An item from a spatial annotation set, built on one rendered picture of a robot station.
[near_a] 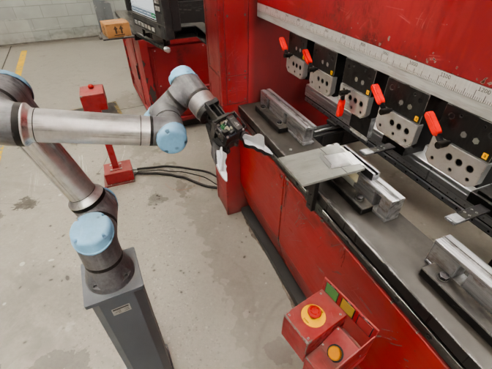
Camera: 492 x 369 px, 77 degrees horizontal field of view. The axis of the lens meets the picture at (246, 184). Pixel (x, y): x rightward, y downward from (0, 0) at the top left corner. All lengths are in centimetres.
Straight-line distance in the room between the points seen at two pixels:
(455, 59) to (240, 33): 114
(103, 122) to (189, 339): 133
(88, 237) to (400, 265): 92
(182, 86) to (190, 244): 148
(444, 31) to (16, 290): 238
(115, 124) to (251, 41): 117
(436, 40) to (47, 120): 91
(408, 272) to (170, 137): 78
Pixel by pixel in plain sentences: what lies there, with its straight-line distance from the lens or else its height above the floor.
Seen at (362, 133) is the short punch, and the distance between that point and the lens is 119.
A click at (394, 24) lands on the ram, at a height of 147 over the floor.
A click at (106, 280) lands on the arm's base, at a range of 109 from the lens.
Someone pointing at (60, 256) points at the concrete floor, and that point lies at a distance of 244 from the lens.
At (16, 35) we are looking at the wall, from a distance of 806.
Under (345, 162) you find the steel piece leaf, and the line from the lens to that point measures 121.
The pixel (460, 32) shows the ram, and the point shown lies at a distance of 90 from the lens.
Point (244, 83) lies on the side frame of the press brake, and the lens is 187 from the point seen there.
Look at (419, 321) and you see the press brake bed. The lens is 107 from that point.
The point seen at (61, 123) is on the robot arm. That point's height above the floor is 134.
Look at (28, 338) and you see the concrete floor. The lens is 215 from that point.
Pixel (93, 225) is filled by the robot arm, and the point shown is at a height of 100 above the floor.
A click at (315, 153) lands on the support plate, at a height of 100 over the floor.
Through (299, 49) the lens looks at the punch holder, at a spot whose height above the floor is 129.
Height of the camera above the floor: 165
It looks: 38 degrees down
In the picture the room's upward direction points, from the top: straight up
